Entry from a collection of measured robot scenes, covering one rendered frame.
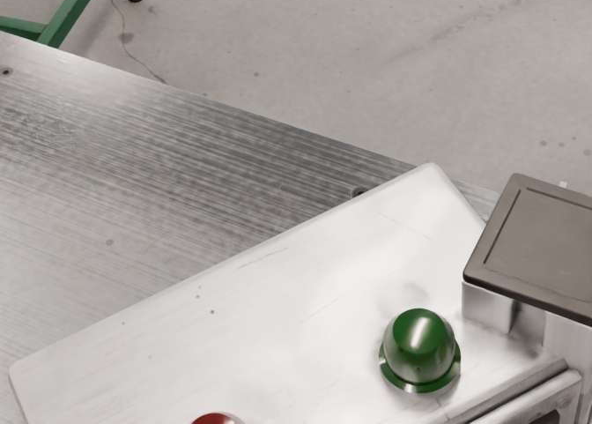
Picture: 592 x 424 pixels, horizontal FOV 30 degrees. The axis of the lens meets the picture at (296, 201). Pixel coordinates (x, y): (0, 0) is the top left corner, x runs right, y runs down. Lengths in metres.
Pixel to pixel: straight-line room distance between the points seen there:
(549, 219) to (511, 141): 1.99
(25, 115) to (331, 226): 1.02
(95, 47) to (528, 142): 1.04
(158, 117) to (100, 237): 0.18
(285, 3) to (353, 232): 2.30
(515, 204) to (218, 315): 0.11
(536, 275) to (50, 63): 1.14
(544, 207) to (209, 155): 0.93
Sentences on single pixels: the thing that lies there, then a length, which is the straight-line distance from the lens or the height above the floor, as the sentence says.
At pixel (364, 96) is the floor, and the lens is 2.44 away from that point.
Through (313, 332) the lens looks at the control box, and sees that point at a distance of 0.37.
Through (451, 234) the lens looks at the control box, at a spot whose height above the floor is 1.48.
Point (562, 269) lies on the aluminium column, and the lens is 0.35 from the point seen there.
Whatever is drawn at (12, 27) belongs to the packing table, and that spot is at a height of 0.20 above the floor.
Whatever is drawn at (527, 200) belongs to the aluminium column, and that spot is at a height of 1.50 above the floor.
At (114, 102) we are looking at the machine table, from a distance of 1.36.
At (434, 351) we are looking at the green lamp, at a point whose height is 1.50.
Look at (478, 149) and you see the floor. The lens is 2.33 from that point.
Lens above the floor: 1.79
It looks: 52 degrees down
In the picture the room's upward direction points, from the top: 10 degrees counter-clockwise
